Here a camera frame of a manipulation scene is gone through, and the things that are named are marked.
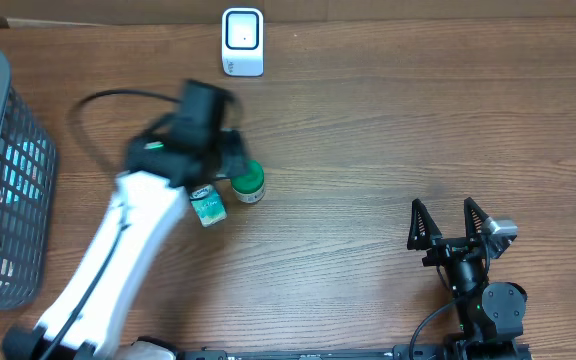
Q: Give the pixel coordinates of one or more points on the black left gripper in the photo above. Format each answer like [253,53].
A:
[236,147]

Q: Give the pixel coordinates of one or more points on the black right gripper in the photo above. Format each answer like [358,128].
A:
[445,248]

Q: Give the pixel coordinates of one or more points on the green lid jar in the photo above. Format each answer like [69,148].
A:
[250,188]

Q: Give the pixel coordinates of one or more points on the small teal tissue pack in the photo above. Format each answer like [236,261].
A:
[208,205]

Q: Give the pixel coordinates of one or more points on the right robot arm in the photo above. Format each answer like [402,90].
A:
[490,313]

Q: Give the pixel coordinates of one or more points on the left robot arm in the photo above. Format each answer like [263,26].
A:
[197,144]

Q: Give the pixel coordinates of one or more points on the white barcode scanner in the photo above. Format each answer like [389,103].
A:
[242,42]

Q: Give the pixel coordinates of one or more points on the grey plastic shopping basket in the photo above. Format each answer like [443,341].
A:
[28,173]

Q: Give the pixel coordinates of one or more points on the cardboard back board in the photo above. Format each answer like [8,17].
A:
[15,13]

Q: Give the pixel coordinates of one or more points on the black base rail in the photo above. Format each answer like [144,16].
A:
[148,349]

